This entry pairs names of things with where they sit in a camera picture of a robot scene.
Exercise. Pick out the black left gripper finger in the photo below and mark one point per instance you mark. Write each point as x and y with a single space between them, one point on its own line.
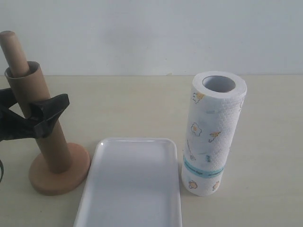
55 102
39 125

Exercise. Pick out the brown cardboard tube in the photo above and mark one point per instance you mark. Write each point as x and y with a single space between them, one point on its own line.
33 88

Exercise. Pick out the printed paper towel roll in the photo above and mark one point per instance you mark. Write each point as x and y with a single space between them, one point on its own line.
215 105

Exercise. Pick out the wooden paper towel holder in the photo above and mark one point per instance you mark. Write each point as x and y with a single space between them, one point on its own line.
41 178

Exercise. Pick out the white rectangular tray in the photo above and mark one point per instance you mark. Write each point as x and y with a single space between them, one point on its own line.
132 182

